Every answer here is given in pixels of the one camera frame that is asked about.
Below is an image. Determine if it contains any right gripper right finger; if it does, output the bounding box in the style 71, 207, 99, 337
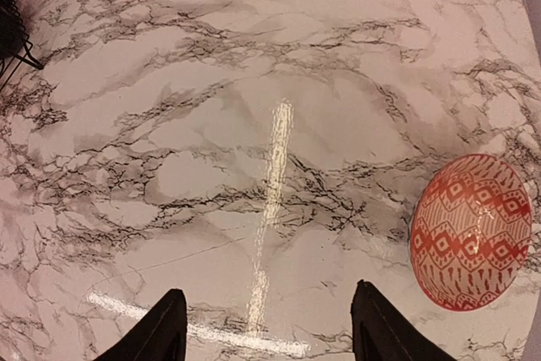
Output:
350, 280, 454, 361

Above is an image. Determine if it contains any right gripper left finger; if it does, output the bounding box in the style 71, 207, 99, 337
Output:
96, 288, 188, 361

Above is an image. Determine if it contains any blue zigzag patterned bowl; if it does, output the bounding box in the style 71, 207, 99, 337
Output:
409, 154, 533, 312

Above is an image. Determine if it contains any black wire dish rack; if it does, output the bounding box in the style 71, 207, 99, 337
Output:
1, 0, 44, 90

